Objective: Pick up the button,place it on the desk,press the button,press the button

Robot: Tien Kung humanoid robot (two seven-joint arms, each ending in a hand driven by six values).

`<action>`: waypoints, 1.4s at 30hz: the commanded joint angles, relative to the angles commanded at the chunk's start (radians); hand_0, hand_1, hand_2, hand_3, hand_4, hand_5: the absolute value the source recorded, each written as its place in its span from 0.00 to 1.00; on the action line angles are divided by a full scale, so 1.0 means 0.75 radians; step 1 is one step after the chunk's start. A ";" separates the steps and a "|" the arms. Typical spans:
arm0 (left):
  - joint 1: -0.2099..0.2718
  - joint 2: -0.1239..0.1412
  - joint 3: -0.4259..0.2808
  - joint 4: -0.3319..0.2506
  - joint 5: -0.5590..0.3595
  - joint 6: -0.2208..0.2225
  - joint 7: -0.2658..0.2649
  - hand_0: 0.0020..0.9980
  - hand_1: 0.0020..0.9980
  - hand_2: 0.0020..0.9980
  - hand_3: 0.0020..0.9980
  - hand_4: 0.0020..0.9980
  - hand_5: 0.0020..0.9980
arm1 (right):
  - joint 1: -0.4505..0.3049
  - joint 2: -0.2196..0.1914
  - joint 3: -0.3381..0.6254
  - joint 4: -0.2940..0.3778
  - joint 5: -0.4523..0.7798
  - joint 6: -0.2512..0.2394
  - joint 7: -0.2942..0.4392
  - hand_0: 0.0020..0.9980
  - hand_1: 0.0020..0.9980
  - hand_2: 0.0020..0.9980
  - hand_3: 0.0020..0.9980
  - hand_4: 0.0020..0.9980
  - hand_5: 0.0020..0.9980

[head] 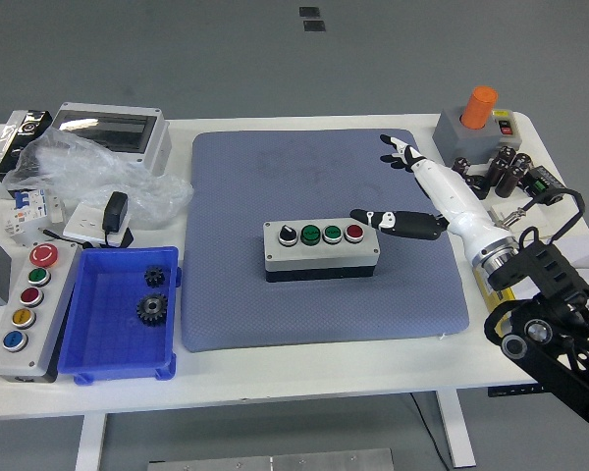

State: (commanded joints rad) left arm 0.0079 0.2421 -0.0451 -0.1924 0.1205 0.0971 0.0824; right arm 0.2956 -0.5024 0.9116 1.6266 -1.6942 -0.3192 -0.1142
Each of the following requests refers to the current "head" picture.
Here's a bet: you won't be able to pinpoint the thin black cable under table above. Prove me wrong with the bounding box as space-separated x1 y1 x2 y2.
409 392 453 471

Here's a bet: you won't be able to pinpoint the grey switch base block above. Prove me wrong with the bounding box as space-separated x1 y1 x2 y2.
432 106 523 166

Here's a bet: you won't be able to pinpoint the white blue circuit breaker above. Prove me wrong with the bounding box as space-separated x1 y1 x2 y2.
2 188 68 241

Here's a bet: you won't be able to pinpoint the white wall socket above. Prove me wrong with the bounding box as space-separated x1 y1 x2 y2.
62 202 134 249

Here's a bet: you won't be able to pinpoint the grey four-button control box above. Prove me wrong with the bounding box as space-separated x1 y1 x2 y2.
263 220 380 284

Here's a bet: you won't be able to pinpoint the grey distribution box clear lid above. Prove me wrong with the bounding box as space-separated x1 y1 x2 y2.
50 101 173 178

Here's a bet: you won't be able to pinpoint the white wall switch plate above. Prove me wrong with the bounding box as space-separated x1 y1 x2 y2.
490 200 555 242

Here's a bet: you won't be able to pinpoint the large black gear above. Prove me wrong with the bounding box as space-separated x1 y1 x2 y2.
135 292 170 325

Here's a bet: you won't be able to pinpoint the grey five-button control box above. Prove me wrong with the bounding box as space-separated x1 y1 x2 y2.
0 240 82 384

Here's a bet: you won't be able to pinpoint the black module green terminals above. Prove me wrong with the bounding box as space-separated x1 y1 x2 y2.
519 165 569 206

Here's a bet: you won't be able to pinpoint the white table leg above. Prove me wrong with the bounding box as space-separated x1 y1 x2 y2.
74 413 108 471
436 391 477 468

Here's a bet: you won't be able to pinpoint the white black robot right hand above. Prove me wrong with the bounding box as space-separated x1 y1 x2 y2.
348 133 514 264

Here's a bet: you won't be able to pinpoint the grey metal floor plate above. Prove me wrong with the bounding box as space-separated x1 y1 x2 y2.
146 447 394 471

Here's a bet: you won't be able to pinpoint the blue-grey cushion mat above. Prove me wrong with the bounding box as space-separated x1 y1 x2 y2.
180 128 471 353

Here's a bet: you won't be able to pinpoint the white box glossy black panel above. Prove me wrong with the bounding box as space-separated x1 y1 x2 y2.
0 108 54 200

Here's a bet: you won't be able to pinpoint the clear plastic bag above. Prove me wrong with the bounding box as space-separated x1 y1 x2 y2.
2 130 195 225

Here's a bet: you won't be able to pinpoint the blue plastic bin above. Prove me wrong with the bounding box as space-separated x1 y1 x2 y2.
57 245 184 387

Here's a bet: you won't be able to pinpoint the orange cylinder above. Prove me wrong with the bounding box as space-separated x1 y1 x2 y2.
459 85 499 131

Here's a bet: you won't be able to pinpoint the black power adapter with cord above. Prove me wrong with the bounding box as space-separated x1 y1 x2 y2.
37 190 134 249

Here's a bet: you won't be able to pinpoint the black table height controller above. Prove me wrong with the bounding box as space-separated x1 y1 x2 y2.
488 385 547 397

